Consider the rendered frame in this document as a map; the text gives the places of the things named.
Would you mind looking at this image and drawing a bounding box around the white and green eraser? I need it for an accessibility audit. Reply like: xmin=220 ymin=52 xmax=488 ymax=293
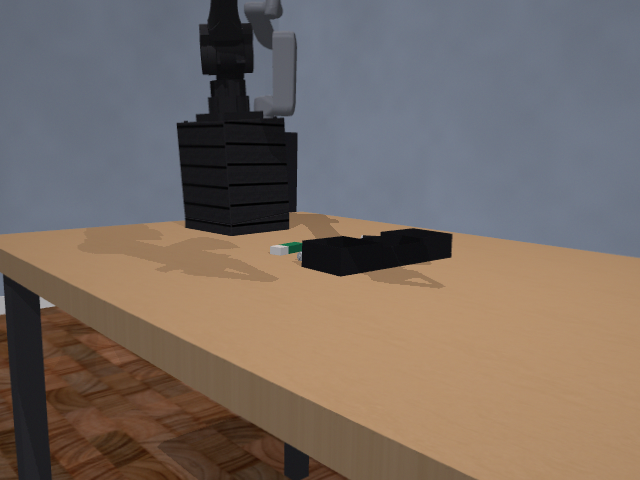
xmin=270 ymin=242 xmax=302 ymax=256

